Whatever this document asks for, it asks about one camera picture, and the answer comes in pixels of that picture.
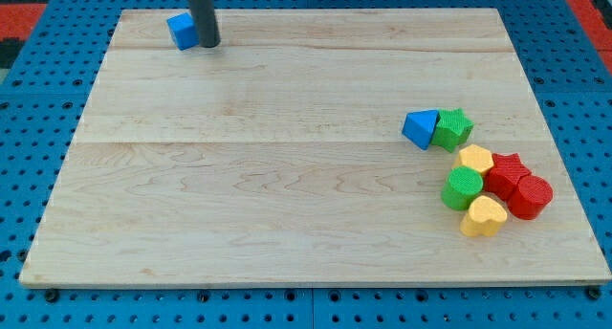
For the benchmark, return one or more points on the blue cube block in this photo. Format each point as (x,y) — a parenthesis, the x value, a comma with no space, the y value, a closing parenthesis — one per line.
(182,31)

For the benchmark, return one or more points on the light wooden board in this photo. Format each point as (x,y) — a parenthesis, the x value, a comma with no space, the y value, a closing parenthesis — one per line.
(277,160)

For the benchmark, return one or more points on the blue triangular prism block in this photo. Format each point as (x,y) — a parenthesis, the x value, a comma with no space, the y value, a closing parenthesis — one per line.
(419,127)

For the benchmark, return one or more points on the green star block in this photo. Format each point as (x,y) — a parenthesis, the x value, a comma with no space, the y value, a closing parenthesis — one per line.
(452,128)

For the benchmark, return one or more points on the green cylinder block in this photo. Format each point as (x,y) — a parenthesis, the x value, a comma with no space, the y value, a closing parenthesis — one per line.
(461,187)

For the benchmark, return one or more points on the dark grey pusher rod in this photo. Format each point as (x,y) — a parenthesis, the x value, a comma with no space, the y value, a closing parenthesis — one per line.
(205,21)

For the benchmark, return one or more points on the yellow hexagon block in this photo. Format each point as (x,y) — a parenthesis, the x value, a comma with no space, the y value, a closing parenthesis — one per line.
(475,157)

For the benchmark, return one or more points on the yellow heart block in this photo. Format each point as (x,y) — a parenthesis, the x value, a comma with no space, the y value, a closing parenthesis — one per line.
(485,217)

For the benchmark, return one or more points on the red star block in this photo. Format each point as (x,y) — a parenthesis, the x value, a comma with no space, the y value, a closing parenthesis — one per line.
(504,176)

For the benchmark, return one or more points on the red cylinder block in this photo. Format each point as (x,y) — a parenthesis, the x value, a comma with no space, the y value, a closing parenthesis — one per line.
(530,197)

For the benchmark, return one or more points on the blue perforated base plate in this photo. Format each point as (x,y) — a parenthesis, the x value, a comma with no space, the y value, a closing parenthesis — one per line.
(46,89)

